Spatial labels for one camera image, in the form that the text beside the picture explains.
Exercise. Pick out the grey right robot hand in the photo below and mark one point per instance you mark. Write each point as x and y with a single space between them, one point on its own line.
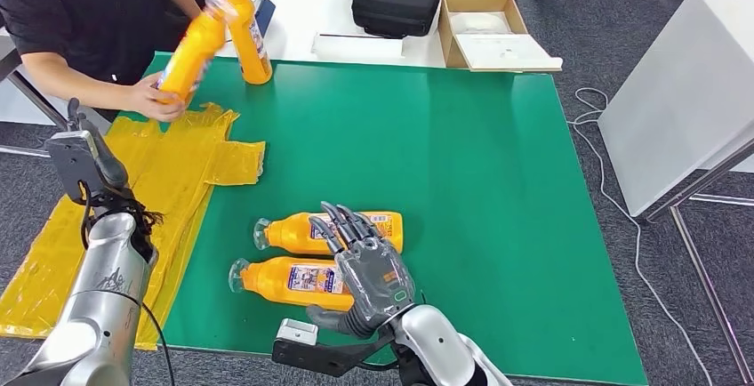
377 283

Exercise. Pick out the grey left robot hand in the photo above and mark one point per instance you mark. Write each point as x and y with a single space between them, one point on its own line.
112 171

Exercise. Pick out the person's right hand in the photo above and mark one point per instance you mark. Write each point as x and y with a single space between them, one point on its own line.
147 103

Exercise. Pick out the orange bottle with clear cap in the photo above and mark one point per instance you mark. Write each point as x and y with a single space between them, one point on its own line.
265 283
288 233
254 59
188 59

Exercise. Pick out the person's right forearm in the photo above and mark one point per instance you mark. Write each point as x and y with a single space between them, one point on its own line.
76 80

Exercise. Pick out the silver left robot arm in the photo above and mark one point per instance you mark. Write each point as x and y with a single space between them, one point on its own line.
100 289

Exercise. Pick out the yellow plastic sheet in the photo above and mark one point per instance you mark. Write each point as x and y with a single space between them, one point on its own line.
177 159

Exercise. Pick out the white desk with metal leg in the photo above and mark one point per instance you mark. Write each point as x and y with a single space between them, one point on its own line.
17 106

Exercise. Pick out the person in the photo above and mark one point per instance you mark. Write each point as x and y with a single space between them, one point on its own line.
76 6

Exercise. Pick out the tablet with dark blue cover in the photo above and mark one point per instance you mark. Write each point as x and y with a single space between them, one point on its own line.
266 12

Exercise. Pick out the white paper sheet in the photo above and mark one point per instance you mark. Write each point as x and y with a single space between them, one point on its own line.
353 48

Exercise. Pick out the brown cardboard box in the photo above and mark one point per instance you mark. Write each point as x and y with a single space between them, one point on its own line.
446 28

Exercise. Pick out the white flat board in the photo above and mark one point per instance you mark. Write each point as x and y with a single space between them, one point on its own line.
506 52

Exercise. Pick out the black zip carrying case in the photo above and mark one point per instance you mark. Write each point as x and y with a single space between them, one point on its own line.
396 6

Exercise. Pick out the white bag in box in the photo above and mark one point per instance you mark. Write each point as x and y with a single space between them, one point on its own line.
478 23

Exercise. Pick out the white side table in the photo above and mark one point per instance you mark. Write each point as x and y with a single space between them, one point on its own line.
677 100

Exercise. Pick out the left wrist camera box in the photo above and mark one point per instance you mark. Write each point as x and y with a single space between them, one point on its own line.
68 165

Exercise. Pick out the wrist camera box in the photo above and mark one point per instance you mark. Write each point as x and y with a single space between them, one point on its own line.
68 165
297 331

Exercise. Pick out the black right camera bracket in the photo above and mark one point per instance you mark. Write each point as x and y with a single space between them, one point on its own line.
330 357

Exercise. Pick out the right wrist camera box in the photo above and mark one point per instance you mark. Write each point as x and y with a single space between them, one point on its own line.
297 331

